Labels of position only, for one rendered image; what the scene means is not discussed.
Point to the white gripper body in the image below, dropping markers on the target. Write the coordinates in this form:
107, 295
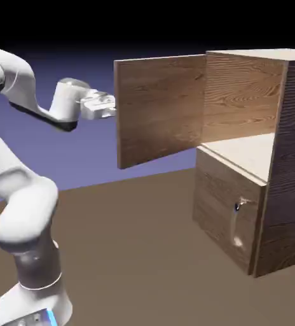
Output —
96, 111

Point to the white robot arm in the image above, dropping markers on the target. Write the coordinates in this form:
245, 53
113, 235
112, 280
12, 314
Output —
23, 198

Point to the wooden cabinet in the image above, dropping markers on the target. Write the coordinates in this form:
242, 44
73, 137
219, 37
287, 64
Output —
284, 165

